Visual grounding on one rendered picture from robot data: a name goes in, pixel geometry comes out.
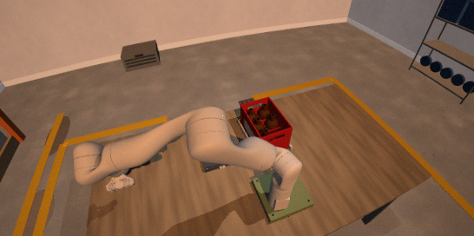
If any brown bottle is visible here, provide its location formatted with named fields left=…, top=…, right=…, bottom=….
left=265, top=114, right=279, bottom=130
left=258, top=104, right=270, bottom=120

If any grey rectangular tray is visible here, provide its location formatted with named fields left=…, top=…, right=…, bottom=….
left=202, top=162, right=229, bottom=173

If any red bottle crate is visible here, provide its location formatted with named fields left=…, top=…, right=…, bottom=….
left=240, top=97, right=293, bottom=148

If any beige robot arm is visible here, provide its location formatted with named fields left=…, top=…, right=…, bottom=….
left=73, top=106, right=302, bottom=211

